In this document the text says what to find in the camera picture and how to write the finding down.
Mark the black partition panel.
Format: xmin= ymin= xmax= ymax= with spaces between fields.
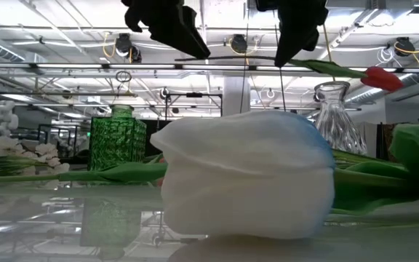
xmin=145 ymin=119 xmax=175 ymax=158

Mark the white column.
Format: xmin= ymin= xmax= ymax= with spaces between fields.
xmin=223 ymin=74 xmax=251 ymax=116

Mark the clear ribbed glass vase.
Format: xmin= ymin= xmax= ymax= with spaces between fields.
xmin=313 ymin=80 xmax=369 ymax=156

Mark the black hanging cable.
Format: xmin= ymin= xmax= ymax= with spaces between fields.
xmin=279 ymin=67 xmax=287 ymax=112
xmin=239 ymin=0 xmax=250 ymax=114

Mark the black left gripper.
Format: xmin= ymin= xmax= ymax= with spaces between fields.
xmin=121 ymin=0 xmax=212 ymax=60

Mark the black metal frame stand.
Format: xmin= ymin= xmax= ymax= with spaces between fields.
xmin=164 ymin=92 xmax=224 ymax=119

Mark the patterned cloth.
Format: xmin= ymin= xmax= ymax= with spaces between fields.
xmin=381 ymin=122 xmax=396 ymax=161

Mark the black ceiling cable reel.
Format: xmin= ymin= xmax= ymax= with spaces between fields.
xmin=114 ymin=32 xmax=143 ymax=63
xmin=230 ymin=33 xmax=249 ymax=55
xmin=394 ymin=36 xmax=416 ymax=57

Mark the red artificial tulip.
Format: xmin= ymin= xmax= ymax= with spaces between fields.
xmin=175 ymin=55 xmax=405 ymax=92

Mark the white robot figure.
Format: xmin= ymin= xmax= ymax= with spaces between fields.
xmin=0 ymin=100 xmax=20 ymax=138

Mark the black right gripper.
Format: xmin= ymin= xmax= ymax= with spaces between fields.
xmin=255 ymin=0 xmax=329 ymax=68

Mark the green square glass vase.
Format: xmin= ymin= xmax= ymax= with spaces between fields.
xmin=87 ymin=104 xmax=148 ymax=172

